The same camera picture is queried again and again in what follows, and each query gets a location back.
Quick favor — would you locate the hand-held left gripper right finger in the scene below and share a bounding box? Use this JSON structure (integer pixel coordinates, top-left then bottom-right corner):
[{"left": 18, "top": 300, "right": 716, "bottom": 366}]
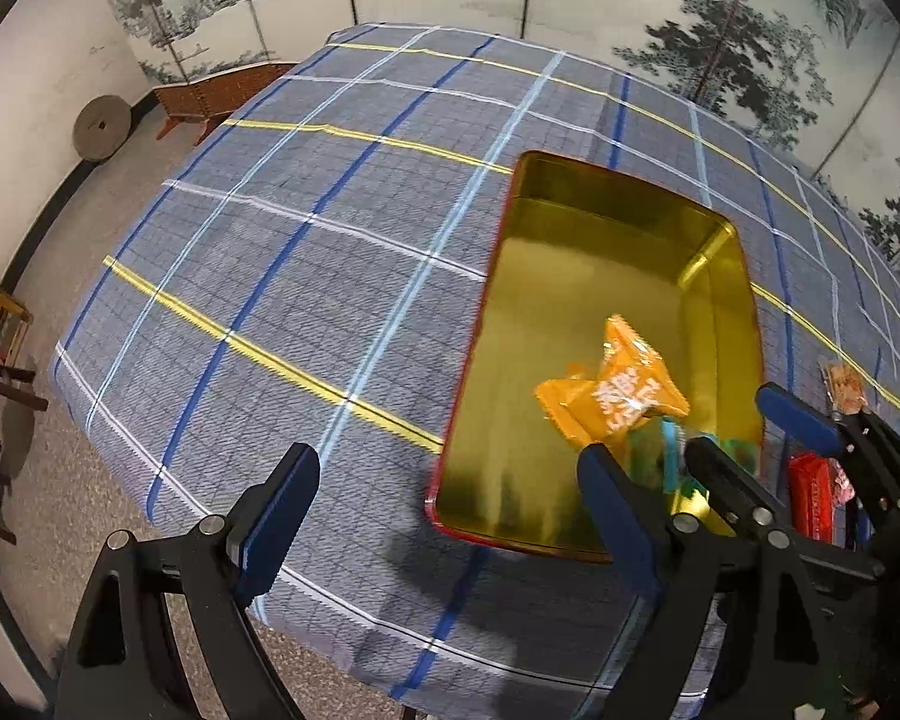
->
[{"left": 577, "top": 442, "right": 860, "bottom": 720}]

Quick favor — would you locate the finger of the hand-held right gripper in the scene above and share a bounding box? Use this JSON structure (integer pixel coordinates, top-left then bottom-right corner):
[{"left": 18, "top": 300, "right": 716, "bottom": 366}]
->
[
  {"left": 756, "top": 382, "right": 880, "bottom": 466},
  {"left": 686, "top": 435, "right": 775, "bottom": 535}
]

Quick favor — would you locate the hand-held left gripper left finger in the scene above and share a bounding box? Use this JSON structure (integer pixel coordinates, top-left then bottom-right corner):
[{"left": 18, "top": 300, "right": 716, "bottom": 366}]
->
[{"left": 52, "top": 442, "right": 321, "bottom": 720}]

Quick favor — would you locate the teal snack packet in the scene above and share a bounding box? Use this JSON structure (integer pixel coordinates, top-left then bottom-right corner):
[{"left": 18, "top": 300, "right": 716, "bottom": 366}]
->
[{"left": 630, "top": 418, "right": 764, "bottom": 518}]

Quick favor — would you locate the red snack packet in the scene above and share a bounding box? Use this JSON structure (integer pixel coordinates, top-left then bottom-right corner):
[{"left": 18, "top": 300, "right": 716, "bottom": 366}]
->
[{"left": 787, "top": 454, "right": 835, "bottom": 542}]

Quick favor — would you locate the large orange snack packet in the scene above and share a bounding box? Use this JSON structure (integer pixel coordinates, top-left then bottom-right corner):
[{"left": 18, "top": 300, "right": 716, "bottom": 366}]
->
[{"left": 596, "top": 315, "right": 691, "bottom": 436}]

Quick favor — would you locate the gold metal tin box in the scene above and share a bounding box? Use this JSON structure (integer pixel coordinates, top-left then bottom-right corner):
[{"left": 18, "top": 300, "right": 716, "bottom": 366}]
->
[{"left": 425, "top": 151, "right": 766, "bottom": 563}]

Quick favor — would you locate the clear packet of orange snacks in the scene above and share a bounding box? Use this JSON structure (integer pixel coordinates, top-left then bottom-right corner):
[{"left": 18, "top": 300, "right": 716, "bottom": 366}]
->
[{"left": 819, "top": 361, "right": 869, "bottom": 415}]

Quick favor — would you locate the blue plaid tablecloth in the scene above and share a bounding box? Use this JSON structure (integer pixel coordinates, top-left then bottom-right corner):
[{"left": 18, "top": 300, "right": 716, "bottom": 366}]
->
[{"left": 52, "top": 22, "right": 900, "bottom": 706}]

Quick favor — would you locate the round stone millstone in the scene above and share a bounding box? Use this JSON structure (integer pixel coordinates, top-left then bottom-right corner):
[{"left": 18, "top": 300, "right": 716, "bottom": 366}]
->
[{"left": 73, "top": 95, "right": 132, "bottom": 162}]

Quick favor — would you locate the brown wooden bench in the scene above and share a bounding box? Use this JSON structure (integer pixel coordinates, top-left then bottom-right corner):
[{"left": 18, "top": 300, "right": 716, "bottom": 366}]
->
[{"left": 152, "top": 62, "right": 301, "bottom": 145}]

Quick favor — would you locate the yellow metal frame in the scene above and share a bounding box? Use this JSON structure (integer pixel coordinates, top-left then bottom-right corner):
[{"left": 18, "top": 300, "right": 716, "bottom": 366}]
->
[{"left": 0, "top": 268, "right": 32, "bottom": 376}]

